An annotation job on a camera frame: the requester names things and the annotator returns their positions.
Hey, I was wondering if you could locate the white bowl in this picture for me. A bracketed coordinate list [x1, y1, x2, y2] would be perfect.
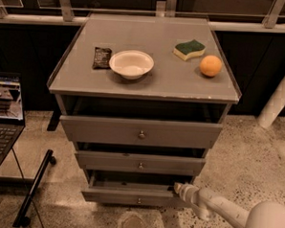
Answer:
[109, 50, 154, 80]

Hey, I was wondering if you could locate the round floor drain cover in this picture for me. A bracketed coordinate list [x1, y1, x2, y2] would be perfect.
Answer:
[121, 215, 146, 228]

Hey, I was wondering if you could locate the grey drawer cabinet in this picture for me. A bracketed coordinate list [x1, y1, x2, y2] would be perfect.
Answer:
[41, 11, 246, 199]

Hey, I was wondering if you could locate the metal railing frame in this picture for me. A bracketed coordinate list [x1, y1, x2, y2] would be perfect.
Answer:
[0, 0, 285, 34]

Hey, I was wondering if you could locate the black laptop stand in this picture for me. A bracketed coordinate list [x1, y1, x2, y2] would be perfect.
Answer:
[0, 149, 56, 228]

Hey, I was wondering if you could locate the grey middle drawer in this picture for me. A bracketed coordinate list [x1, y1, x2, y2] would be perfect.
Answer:
[76, 151, 206, 176]

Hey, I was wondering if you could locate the grey drawer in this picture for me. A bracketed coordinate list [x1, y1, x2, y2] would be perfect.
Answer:
[82, 170, 194, 207]
[60, 115, 222, 148]
[76, 151, 206, 176]

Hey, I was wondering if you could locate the grey bottom drawer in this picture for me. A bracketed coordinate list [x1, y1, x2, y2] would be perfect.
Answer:
[82, 170, 194, 207]

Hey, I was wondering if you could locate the grey top drawer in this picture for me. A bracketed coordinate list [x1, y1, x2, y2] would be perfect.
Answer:
[60, 115, 222, 148]

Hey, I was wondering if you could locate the orange fruit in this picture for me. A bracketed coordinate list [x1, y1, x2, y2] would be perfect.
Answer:
[199, 56, 222, 78]

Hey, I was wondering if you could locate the green yellow sponge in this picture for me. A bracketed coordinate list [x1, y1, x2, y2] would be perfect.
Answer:
[172, 39, 206, 60]

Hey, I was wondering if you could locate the black snack packet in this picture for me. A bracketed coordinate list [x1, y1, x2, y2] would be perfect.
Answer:
[92, 47, 112, 69]

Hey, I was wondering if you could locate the black laptop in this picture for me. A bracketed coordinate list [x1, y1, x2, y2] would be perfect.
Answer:
[0, 72, 25, 165]

